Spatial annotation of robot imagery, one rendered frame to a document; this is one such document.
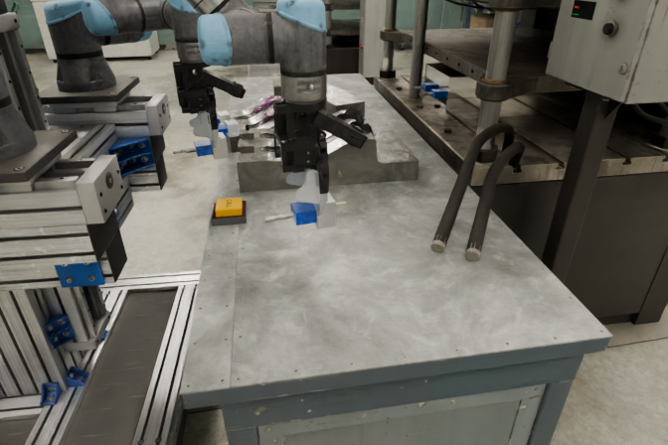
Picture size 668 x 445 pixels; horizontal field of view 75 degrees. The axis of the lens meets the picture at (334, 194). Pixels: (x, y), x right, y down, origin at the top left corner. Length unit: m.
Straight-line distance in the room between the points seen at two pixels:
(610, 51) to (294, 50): 0.77
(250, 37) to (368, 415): 0.66
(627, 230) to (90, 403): 1.86
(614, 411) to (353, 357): 1.31
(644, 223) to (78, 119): 1.90
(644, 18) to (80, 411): 1.73
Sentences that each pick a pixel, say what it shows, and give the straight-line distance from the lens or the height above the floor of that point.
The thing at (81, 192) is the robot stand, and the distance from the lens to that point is 0.94.
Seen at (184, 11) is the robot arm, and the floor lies 1.26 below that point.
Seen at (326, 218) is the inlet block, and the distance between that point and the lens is 0.83.
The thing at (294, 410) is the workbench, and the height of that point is 0.70.
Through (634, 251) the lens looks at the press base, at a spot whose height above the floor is 0.39.
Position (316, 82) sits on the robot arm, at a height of 1.18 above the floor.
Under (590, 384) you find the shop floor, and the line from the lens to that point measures 1.97.
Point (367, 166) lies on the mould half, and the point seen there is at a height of 0.85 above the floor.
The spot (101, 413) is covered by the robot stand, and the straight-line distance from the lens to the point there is 1.55.
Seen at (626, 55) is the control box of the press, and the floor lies 1.17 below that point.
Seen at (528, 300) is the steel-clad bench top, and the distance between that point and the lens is 0.91.
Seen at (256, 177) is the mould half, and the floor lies 0.84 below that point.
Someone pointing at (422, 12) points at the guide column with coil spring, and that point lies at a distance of 2.08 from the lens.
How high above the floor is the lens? 1.35
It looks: 28 degrees down
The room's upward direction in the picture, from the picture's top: straight up
